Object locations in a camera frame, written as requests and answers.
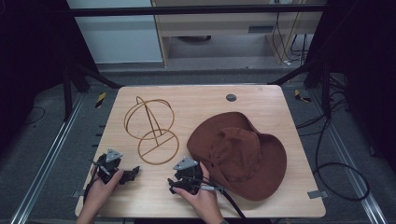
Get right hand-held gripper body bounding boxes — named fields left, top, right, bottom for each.
left=172, top=156, right=205, bottom=196

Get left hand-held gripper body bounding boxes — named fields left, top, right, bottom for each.
left=92, top=147, right=123, bottom=185

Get gold wire hat stand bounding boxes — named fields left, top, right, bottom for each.
left=123, top=95, right=180, bottom=166

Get brown wide-brim hat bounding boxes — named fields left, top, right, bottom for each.
left=186, top=111, right=288, bottom=203

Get person's left hand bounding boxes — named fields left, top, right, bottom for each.
left=81, top=168, right=125, bottom=216

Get person's right hand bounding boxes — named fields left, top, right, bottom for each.
left=172, top=161, right=220, bottom=224

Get yellow black striped tape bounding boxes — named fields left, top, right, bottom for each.
left=94, top=91, right=107, bottom=109
left=294, top=89, right=312, bottom=104

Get white cabinet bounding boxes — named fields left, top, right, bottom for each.
left=66, top=0, right=163, bottom=64

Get dark curtain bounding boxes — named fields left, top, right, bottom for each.
left=0, top=0, right=100, bottom=157
left=306, top=0, right=396, bottom=175

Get light wooden desk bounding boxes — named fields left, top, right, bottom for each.
left=151, top=0, right=328, bottom=68

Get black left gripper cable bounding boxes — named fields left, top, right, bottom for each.
left=82, top=159, right=104, bottom=203

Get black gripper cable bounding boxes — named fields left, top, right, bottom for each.
left=82, top=159, right=104, bottom=203
left=182, top=175, right=250, bottom=224

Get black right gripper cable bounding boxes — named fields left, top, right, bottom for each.
left=182, top=175, right=250, bottom=224

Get aluminium floor rail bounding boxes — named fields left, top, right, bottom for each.
left=8, top=92, right=86, bottom=224
left=307, top=90, right=389, bottom=224

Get black metal frame stand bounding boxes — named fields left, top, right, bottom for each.
left=61, top=63, right=123, bottom=123
left=267, top=62, right=332, bottom=119

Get black floor cable loop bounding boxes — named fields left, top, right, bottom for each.
left=295, top=81, right=371, bottom=202

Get black horizontal frame bar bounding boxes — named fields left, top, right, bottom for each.
left=69, top=4, right=326, bottom=17

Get hanging cables under desk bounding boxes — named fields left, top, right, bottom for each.
left=271, top=0, right=310, bottom=67

